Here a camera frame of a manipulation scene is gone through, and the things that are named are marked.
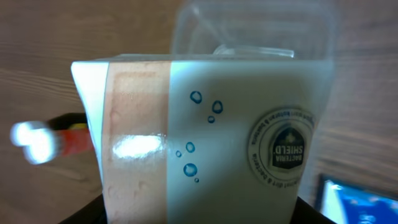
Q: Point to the white blue plaster box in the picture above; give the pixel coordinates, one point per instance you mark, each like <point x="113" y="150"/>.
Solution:
<point x="202" y="141"/>

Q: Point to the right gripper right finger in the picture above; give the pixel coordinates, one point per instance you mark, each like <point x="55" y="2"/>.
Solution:
<point x="305" y="214"/>

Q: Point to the orange tablet tube white cap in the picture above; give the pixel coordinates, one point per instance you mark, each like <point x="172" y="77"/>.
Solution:
<point x="44" y="145"/>

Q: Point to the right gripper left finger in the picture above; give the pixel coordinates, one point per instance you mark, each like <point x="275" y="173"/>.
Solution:
<point x="92" y="213"/>

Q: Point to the clear plastic container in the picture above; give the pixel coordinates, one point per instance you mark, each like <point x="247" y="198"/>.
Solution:
<point x="296" y="29"/>

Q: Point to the blue yellow lozenge box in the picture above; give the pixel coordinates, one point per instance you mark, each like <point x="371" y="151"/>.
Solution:
<point x="344" y="202"/>

